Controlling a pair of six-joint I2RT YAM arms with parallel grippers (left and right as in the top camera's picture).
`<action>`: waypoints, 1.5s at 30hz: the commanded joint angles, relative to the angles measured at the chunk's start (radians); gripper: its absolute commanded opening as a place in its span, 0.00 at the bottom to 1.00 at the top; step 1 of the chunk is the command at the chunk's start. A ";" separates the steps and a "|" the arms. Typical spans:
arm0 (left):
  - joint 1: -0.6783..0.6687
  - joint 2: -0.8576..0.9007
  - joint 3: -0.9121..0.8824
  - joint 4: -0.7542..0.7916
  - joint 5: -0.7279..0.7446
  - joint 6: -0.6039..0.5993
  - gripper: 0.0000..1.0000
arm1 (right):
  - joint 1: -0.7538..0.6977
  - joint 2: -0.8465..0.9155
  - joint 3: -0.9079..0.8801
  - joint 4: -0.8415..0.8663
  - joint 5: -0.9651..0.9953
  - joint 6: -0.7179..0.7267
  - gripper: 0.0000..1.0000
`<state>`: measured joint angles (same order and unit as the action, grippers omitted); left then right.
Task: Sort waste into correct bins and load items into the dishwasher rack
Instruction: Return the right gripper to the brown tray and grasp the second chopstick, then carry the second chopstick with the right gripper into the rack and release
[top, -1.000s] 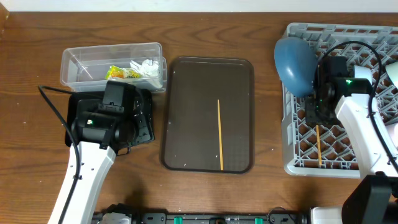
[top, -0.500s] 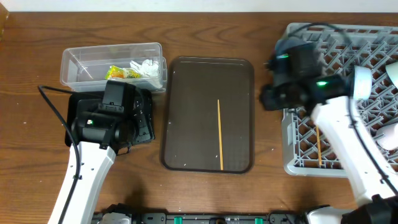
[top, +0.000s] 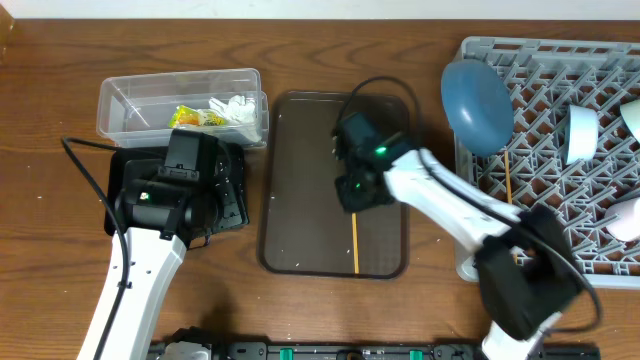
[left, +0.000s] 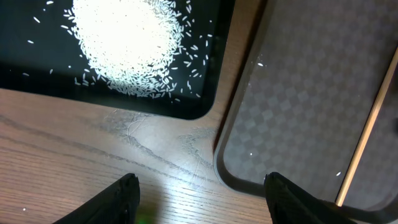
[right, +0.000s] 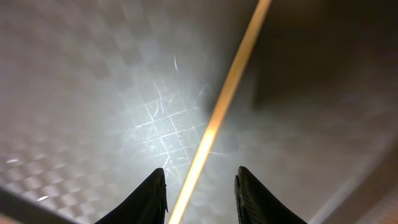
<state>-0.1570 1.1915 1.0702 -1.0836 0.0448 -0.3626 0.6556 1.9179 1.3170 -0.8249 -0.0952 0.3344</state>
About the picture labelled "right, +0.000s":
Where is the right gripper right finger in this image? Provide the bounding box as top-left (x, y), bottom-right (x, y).
top-left (234, 166), bottom-right (307, 224)

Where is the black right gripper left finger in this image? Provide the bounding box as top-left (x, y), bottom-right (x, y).
top-left (95, 168), bottom-right (168, 224)

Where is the dark brown serving tray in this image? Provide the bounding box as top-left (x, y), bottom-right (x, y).
top-left (1, 0), bottom-right (397, 223)

